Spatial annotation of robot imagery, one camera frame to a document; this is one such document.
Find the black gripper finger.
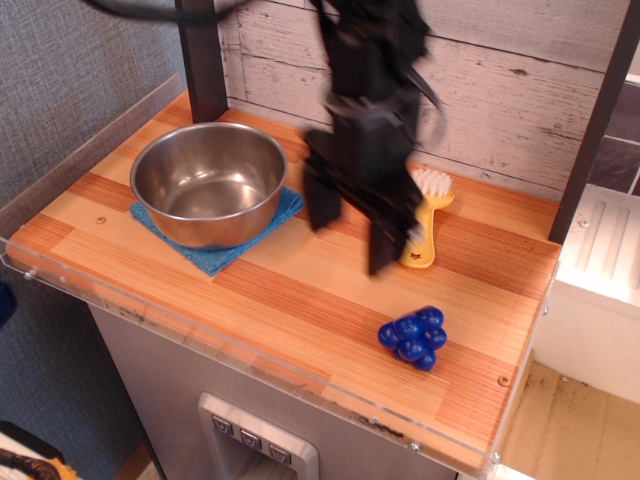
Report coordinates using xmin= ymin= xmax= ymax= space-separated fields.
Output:
xmin=368 ymin=214 xmax=423 ymax=276
xmin=303 ymin=163 xmax=342 ymax=231

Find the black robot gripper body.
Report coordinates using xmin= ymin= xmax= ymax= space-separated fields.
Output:
xmin=304 ymin=94 xmax=422 ymax=223

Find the blue plastic grape bunch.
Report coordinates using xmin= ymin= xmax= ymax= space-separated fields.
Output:
xmin=377 ymin=306 xmax=448 ymax=372

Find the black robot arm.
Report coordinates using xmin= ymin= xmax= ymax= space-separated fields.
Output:
xmin=303 ymin=1 xmax=440 ymax=274

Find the yellow scrub brush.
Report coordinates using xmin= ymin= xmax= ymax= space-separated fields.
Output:
xmin=399 ymin=167 xmax=455 ymax=269

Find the stainless steel bowl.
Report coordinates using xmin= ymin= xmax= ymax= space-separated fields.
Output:
xmin=130 ymin=122 xmax=288 ymax=251

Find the blue folded cloth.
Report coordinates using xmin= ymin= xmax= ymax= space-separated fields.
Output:
xmin=129 ymin=186 xmax=305 ymax=278

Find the white toy sink unit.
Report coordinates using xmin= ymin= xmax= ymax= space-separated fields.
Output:
xmin=533 ymin=185 xmax=639 ymax=402

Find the grey toy fridge cabinet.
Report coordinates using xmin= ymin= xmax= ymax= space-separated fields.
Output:
xmin=90 ymin=307 xmax=457 ymax=479

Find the silver ice dispenser panel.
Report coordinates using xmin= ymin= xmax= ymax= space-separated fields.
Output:
xmin=198 ymin=392 xmax=320 ymax=479

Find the clear acrylic table guard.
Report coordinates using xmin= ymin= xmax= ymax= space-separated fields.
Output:
xmin=7 ymin=231 xmax=559 ymax=477

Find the yellow object bottom left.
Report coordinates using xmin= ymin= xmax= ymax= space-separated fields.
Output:
xmin=27 ymin=459 xmax=79 ymax=480

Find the dark vertical post left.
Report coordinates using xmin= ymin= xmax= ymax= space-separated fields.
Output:
xmin=178 ymin=23 xmax=228 ymax=123

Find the dark vertical post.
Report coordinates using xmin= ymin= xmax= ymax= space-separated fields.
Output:
xmin=178 ymin=23 xmax=228 ymax=123
xmin=548 ymin=0 xmax=639 ymax=244

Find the dark vertical post right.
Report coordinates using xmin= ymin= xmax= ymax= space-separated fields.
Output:
xmin=548 ymin=0 xmax=639 ymax=244

